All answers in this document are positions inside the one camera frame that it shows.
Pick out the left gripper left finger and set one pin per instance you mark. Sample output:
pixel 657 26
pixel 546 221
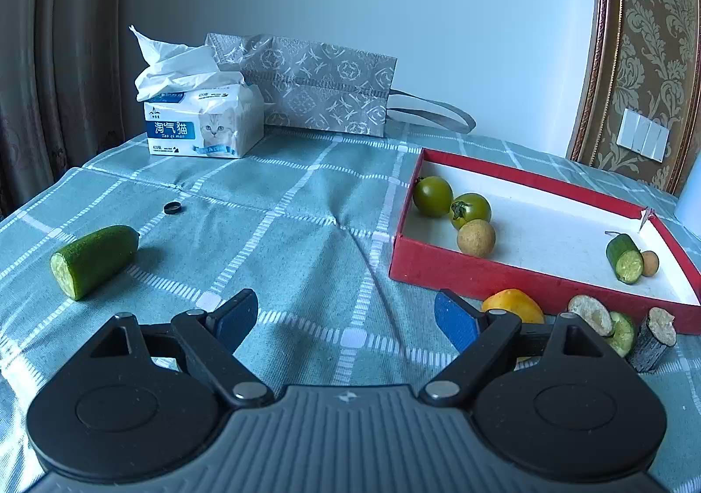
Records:
pixel 209 341

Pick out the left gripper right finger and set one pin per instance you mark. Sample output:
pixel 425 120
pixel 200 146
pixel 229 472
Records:
pixel 484 342

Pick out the yellow jackfruit piece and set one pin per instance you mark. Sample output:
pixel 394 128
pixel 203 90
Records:
pixel 517 302

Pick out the brown longan without stem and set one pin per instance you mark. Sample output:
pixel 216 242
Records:
pixel 476 238

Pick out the dark sugarcane chunk bitten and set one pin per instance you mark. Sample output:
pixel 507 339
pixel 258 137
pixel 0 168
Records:
pixel 593 312

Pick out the green tomato with calyx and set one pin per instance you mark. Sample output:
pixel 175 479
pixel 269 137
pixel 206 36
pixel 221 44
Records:
pixel 468 207

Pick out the green tomato round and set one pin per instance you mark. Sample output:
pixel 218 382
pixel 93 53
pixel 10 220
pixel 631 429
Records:
pixel 432 196

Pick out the green cucumber chunk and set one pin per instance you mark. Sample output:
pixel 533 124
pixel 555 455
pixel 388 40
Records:
pixel 625 259

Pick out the dark sugarcane chunk whole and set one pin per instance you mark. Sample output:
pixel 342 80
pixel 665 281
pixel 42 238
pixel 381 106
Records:
pixel 656 336

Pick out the brown longan with stem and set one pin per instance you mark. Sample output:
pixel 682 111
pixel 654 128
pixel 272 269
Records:
pixel 651 260

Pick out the small green cucumber slice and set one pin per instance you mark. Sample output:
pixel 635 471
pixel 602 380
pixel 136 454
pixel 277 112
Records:
pixel 623 334

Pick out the red shallow cardboard tray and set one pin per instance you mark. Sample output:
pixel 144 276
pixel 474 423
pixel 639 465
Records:
pixel 551 238

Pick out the small black cap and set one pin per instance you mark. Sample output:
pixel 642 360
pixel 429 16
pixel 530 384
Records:
pixel 172 207

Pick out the cucumber end piece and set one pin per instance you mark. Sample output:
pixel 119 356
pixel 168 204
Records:
pixel 85 264

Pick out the teal plaid tablecloth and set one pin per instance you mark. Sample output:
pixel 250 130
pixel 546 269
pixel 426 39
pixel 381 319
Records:
pixel 306 220

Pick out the white tissue pack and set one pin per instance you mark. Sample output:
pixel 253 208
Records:
pixel 193 106

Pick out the light blue electric kettle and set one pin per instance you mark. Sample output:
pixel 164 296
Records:
pixel 688 208

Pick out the grey patterned gift bag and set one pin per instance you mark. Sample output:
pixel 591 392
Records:
pixel 322 87

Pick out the brown patterned curtain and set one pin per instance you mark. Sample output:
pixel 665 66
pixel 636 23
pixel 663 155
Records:
pixel 60 91

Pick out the white wall switch panel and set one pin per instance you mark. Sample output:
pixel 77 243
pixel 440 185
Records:
pixel 643 136

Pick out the gold ornate wall frame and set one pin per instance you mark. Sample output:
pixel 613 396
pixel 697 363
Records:
pixel 644 55

